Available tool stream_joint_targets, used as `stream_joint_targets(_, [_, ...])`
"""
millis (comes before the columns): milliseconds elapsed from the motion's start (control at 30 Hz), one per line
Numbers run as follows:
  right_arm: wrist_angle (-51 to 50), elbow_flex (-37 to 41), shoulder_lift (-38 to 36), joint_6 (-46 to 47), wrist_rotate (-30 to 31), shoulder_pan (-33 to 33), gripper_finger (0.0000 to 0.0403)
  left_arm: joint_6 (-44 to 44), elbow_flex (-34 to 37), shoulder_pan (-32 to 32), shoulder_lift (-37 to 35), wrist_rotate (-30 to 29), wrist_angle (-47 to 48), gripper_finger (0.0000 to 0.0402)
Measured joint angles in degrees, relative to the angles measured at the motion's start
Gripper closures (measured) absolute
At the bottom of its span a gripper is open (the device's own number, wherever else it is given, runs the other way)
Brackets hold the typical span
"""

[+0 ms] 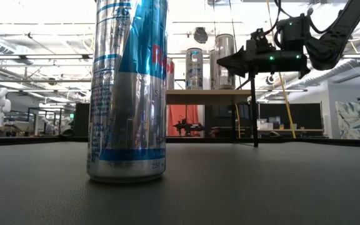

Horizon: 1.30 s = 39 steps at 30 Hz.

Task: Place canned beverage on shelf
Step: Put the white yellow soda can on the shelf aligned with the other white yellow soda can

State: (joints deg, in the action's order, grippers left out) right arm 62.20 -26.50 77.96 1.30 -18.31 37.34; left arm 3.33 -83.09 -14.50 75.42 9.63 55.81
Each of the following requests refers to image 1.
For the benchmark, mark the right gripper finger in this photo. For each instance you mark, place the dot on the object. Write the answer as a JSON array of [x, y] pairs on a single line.
[[236, 64]]

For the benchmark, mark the slim silver can red print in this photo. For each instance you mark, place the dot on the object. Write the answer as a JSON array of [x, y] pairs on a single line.
[[225, 43]]

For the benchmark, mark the silver Celsius can orange print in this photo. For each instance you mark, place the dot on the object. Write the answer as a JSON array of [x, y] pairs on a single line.
[[212, 72]]

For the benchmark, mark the silver Celsius can blue print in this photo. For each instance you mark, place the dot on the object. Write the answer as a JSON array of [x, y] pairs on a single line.
[[194, 72]]

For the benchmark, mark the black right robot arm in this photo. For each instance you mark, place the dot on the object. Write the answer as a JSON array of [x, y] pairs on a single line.
[[333, 43]]

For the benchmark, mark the wooden shelf black metal legs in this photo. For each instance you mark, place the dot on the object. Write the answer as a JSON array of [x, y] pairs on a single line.
[[208, 97]]

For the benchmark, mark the orange fabric panel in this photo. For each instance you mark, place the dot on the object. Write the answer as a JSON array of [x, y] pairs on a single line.
[[180, 114]]

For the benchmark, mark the small black robot device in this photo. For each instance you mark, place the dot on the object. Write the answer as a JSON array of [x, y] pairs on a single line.
[[187, 127]]

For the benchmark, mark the white teal patterned tarp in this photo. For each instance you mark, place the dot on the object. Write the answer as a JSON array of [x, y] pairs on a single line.
[[355, 120]]

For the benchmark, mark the Red Bull Sugarfree can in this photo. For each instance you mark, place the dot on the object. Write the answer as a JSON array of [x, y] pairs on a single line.
[[127, 109]]

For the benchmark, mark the black table mat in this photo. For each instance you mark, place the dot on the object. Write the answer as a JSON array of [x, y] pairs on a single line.
[[230, 187]]

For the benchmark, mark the black box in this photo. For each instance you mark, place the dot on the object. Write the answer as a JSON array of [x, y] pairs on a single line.
[[81, 122]]

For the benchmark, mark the silver ventilation duct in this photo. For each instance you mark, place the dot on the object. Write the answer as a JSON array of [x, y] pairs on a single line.
[[333, 75]]

